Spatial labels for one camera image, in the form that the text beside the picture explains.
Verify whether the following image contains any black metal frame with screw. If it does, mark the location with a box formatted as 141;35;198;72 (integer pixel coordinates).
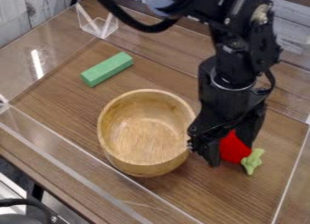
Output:
25;184;70;224

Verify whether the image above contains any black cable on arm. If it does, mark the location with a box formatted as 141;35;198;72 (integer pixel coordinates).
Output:
93;0;198;34

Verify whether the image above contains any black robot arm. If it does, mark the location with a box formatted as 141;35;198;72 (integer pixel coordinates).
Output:
157;0;281;167

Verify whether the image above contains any green rectangular block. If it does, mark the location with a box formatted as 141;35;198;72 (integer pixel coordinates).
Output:
80;52;133;87

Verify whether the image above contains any clear acrylic corner bracket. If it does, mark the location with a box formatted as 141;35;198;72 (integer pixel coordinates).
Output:
74;4;118;39

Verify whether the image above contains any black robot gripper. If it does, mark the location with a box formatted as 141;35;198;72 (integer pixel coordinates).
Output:
186;57;268;167

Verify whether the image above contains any wooden bowl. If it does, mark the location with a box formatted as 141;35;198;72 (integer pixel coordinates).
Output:
96;89;194;178

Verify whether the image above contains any red plush strawberry toy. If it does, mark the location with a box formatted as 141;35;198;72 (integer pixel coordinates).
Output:
218;130;264;175

